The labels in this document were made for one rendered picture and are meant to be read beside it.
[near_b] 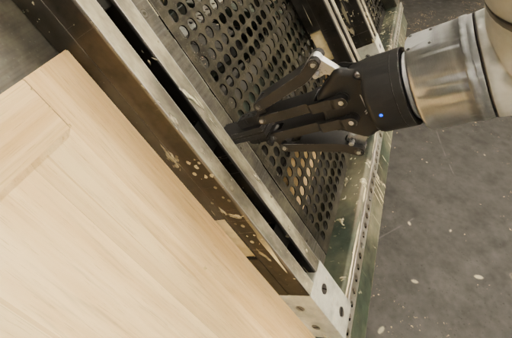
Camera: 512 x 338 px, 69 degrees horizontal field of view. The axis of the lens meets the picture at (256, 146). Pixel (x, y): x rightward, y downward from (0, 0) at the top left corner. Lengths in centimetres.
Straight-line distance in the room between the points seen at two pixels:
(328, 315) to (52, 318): 39
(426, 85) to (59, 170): 33
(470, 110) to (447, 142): 222
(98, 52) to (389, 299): 159
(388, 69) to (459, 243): 176
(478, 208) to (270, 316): 178
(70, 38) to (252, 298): 39
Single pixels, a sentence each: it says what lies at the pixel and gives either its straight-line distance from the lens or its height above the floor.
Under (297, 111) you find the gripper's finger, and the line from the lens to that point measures 40.
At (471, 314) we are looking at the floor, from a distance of 189.
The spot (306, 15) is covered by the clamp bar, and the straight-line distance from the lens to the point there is 91.
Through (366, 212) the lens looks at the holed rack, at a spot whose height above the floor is 89.
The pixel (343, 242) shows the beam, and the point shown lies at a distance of 79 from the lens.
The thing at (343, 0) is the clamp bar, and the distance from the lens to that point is 113.
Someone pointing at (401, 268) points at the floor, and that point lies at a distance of 188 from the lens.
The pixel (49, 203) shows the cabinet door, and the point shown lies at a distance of 38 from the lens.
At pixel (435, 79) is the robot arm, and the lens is 33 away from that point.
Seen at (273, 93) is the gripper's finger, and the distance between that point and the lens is 40.
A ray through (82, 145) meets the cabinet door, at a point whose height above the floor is 130.
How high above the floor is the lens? 155
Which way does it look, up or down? 43 degrees down
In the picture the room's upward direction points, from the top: straight up
